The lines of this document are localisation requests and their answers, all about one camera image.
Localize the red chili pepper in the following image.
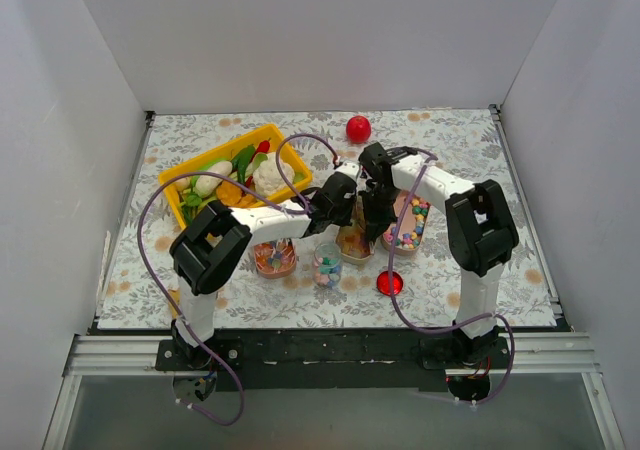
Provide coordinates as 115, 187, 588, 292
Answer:
252, 140, 271, 161

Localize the tray of pale jelly candies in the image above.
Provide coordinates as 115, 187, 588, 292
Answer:
335, 209, 374, 265

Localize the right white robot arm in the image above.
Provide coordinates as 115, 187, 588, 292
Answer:
358, 143, 519, 368

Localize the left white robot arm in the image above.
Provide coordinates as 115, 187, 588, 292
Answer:
170, 163, 360, 370

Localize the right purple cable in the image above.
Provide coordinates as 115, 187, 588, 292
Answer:
385, 150, 516, 404

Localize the red jar lid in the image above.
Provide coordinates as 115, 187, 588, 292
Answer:
376, 271, 404, 296

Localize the clear glass jar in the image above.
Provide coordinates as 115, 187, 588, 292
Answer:
313, 242, 343, 288

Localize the aluminium frame rail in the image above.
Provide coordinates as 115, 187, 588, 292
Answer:
63, 333, 174, 377

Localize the yellow plastic basket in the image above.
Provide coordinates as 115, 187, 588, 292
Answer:
158, 124, 312, 229

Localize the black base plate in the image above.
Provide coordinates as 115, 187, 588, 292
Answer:
155, 328, 509, 392

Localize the red apple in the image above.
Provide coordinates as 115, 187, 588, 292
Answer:
345, 115, 372, 144

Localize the orange bell pepper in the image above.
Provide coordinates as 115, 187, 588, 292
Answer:
215, 181, 256, 208

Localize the tray of wrapped candies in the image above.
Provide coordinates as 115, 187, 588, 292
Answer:
253, 238, 297, 279

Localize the floral table mat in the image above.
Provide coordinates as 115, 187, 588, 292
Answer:
97, 109, 556, 331

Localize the white cauliflower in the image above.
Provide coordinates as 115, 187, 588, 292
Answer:
252, 153, 288, 197

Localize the white radish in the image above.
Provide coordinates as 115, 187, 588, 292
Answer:
194, 160, 233, 198

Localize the tray of star candies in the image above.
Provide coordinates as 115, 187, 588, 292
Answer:
380, 197, 431, 256

